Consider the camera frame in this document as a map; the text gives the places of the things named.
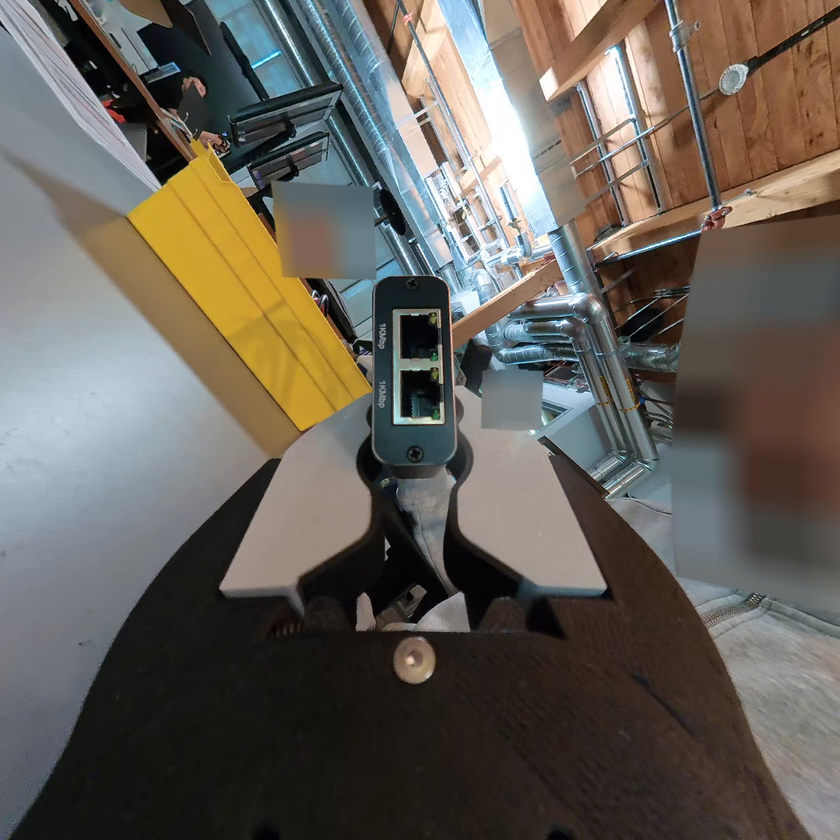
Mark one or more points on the round ceiling lamp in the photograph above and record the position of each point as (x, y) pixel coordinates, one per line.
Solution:
(733, 79)

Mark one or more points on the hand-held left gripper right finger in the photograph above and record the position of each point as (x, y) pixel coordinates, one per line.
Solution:
(525, 512)

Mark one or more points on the silver elbow duct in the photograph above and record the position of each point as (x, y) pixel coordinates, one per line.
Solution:
(656, 358)

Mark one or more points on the silver spiral duct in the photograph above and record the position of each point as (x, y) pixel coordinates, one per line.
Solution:
(348, 85)

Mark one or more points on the printed paper sheet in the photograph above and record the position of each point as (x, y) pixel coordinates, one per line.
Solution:
(65, 65)

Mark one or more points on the black ethernet adapter box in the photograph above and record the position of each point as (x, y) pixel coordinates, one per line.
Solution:
(413, 367)

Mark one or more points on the silver pipe cluster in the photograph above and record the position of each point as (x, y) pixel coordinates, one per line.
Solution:
(590, 315)

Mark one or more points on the yellow plastic bin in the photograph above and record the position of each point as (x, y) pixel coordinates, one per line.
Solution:
(229, 282)

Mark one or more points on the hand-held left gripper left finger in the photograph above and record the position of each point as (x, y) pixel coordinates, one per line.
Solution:
(302, 518)

